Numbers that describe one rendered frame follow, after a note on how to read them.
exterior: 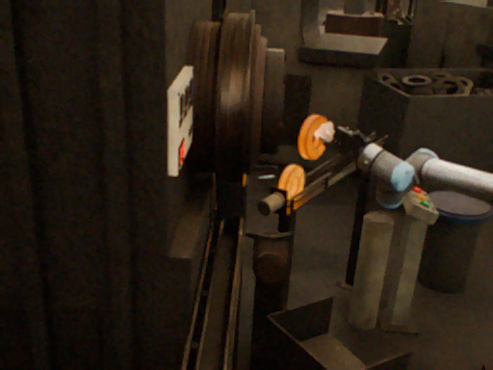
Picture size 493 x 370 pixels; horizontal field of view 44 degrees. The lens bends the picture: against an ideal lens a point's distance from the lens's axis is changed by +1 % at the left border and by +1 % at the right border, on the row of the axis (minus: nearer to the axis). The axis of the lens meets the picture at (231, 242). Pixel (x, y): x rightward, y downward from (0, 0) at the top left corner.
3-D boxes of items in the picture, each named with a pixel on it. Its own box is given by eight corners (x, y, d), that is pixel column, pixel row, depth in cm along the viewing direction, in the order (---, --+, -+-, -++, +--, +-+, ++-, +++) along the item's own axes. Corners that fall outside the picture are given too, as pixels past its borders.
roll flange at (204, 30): (177, 209, 158) (178, 16, 138) (197, 153, 201) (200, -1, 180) (216, 212, 158) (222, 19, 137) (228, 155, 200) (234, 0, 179)
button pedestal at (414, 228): (382, 334, 266) (406, 204, 238) (374, 305, 287) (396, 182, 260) (420, 337, 265) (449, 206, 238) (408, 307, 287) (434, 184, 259)
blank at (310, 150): (298, 121, 206) (305, 123, 204) (322, 108, 216) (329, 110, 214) (297, 164, 214) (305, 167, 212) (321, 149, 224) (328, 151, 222)
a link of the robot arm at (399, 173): (398, 198, 201) (401, 182, 192) (366, 179, 206) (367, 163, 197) (414, 179, 203) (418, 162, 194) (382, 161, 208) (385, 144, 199)
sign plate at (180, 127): (168, 175, 129) (167, 90, 121) (184, 140, 153) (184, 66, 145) (178, 176, 129) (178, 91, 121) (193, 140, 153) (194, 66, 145)
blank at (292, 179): (282, 213, 231) (290, 215, 229) (272, 188, 219) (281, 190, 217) (299, 181, 237) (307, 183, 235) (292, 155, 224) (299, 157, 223)
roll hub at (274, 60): (258, 168, 162) (266, 59, 150) (260, 137, 187) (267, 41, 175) (279, 169, 162) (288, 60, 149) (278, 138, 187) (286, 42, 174)
